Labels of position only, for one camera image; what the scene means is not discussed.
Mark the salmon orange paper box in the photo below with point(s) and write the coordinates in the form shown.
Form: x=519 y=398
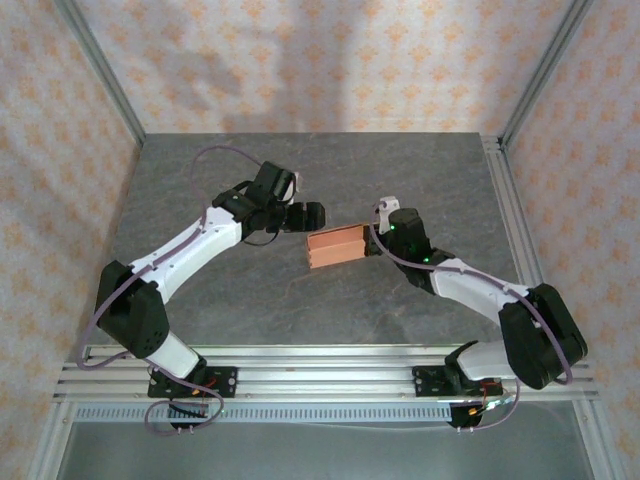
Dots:
x=335 y=247

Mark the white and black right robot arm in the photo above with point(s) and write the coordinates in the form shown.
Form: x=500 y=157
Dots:
x=470 y=285

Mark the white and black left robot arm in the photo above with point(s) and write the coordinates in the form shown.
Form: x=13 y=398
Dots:
x=200 y=245

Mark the aluminium mounting rails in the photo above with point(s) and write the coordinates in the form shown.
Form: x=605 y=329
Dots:
x=325 y=380

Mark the grey metal sheet panel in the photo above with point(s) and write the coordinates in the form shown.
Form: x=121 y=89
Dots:
x=320 y=452

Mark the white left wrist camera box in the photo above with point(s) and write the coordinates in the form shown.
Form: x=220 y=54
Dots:
x=296 y=187

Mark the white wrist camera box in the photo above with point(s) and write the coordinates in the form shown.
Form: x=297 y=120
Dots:
x=296 y=187
x=389 y=204

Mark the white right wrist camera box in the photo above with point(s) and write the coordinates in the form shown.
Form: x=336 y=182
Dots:
x=389 y=204

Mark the aluminium side rail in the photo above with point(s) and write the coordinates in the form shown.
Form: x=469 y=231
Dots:
x=505 y=200

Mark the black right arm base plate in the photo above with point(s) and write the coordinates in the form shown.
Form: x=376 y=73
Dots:
x=425 y=382

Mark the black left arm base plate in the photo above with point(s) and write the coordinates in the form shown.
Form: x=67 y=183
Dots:
x=227 y=382

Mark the black electronics bracket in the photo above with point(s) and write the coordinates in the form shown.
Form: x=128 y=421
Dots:
x=467 y=420
x=187 y=417

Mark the aluminium frame post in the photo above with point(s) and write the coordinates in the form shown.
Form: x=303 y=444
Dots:
x=100 y=70
x=545 y=65

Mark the aluminium frame leg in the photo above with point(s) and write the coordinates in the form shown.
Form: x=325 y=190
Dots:
x=595 y=445
x=47 y=445

